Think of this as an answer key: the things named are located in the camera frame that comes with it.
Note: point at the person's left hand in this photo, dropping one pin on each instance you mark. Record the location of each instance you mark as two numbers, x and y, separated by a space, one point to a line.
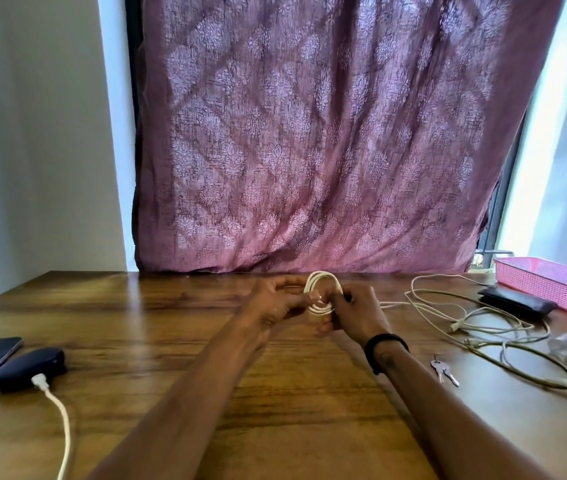
273 304

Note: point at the person's right hand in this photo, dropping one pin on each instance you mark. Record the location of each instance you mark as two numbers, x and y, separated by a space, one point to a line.
358 314

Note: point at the pink plastic basket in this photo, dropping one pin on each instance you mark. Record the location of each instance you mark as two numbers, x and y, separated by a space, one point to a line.
548 282

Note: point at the dark blue earbuds case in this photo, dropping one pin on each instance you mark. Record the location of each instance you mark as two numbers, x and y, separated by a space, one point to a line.
23 367

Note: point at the person's right forearm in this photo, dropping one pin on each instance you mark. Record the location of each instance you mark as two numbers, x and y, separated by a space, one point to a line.
453 434

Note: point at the person's left forearm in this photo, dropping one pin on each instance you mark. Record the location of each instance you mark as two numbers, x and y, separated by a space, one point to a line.
173 419

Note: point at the wooden desk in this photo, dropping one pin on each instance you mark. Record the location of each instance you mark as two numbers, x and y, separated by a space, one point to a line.
163 319

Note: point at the black wristband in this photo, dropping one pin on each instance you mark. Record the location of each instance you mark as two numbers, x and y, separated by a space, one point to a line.
378 339

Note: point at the silver key bunch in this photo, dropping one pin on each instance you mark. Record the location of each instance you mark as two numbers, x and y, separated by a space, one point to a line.
441 367

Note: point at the metal window latch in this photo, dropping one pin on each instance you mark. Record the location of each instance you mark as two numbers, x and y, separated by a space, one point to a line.
486 253

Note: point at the black wallet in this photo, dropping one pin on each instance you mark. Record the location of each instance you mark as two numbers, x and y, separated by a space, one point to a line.
513 300

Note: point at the purple patterned curtain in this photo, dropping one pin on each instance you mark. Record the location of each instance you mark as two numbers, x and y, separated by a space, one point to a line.
313 144

